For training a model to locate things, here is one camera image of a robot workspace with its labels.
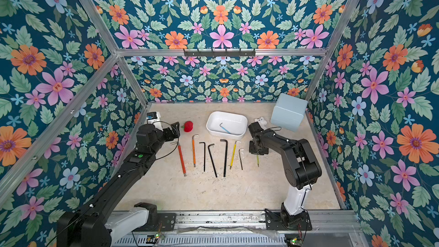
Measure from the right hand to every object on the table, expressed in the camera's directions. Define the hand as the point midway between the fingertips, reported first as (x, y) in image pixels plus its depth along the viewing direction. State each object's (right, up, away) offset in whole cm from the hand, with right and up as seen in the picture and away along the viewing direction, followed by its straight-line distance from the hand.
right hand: (257, 150), depth 97 cm
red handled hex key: (-43, -3, -3) cm, 43 cm away
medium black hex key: (-26, -4, -3) cm, 27 cm away
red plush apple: (-42, +14, +8) cm, 45 cm away
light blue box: (+18, +23, -1) cm, 29 cm away
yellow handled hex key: (-13, -2, -1) cm, 13 cm away
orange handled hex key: (-36, +1, 0) cm, 36 cm away
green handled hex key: (0, -5, -3) cm, 6 cm away
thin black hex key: (-30, -2, -1) cm, 30 cm away
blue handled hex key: (-19, +12, +9) cm, 24 cm away
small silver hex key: (-10, -3, -3) cm, 11 cm away
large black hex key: (-19, -11, -9) cm, 23 cm away
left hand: (-43, +16, -16) cm, 49 cm away
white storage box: (-18, +14, +12) cm, 26 cm away
